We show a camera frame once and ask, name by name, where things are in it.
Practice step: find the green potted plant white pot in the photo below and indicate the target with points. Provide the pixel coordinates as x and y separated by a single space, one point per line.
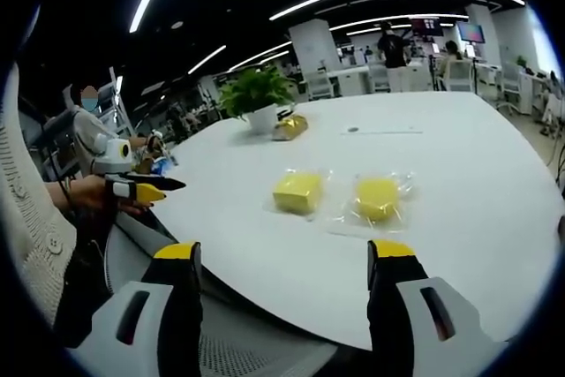
258 94

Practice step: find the colourful monitor screen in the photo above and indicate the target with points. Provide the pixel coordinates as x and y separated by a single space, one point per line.
470 32

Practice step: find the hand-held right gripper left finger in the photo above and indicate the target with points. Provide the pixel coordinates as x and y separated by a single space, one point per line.
176 315

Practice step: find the yellow rectangular silicone block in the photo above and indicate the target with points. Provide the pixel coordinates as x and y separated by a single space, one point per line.
296 191

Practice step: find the yellow brown wrapped packet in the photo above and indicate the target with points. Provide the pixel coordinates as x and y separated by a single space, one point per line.
291 127

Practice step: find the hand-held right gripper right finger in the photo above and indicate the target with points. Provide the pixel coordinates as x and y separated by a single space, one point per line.
397 315

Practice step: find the cream knit cardigan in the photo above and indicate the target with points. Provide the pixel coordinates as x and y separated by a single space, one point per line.
26 218

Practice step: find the person's left hand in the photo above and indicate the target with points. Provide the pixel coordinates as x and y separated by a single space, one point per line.
90 193

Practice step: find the yellow rounded silicone block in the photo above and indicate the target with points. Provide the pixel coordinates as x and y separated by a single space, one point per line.
376 200

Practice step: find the blue plastic packet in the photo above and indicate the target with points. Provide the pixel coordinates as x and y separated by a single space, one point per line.
163 166

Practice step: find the white office chair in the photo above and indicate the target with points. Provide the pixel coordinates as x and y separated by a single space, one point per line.
318 83

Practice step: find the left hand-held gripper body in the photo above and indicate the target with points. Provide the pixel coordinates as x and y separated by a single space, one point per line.
112 154

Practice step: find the grey mesh office chair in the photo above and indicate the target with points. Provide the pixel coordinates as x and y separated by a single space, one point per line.
247 350

